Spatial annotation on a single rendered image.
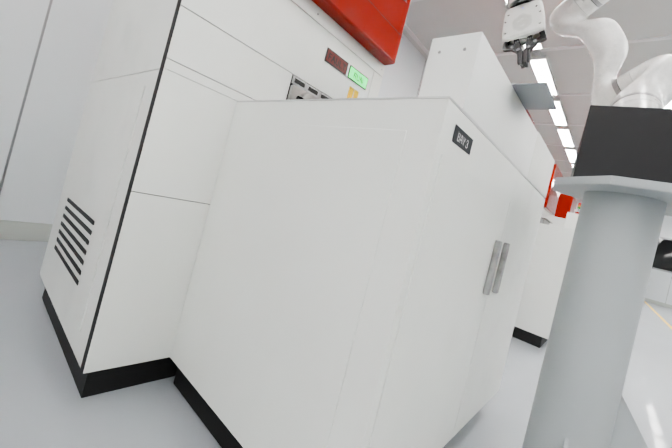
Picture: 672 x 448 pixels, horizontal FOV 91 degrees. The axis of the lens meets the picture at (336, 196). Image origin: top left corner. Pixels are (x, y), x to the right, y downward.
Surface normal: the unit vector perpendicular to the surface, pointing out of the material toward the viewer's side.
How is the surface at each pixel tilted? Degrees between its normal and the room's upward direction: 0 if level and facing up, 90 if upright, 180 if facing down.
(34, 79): 90
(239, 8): 90
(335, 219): 90
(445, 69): 90
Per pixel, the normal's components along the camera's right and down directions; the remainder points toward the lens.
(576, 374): -0.66, -0.18
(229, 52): 0.73, 0.18
